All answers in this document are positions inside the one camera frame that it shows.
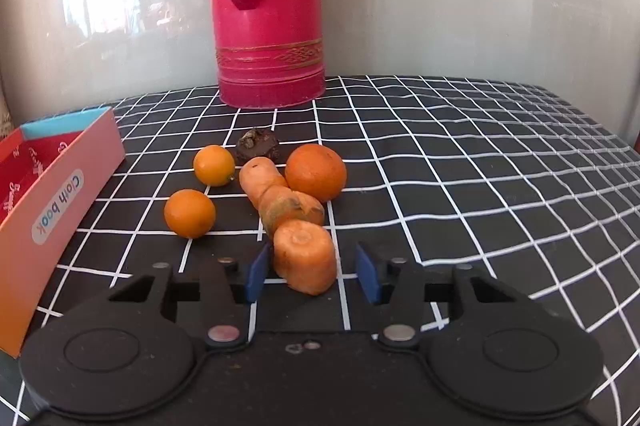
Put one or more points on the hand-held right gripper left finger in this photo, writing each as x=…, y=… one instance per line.
x=258, y=273

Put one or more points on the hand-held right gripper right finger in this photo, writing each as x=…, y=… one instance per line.
x=366, y=273

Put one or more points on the short thick carrot piece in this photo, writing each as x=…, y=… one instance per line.
x=304, y=257

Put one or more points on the carrot piece with dark blemish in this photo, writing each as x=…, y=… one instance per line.
x=292, y=208

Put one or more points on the small orange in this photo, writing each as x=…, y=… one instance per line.
x=189, y=213
x=214, y=165

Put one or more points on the slim carrot piece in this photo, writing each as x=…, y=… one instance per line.
x=260, y=178

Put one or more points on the large orange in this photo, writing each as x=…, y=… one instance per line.
x=316, y=172

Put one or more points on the pink and red cardboard box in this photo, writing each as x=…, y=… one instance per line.
x=55, y=206

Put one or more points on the black white grid tablecloth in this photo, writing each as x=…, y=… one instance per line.
x=450, y=186

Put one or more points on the dark brown dried fruit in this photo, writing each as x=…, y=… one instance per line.
x=258, y=145

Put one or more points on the red metal thermos jug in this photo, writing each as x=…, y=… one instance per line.
x=267, y=21

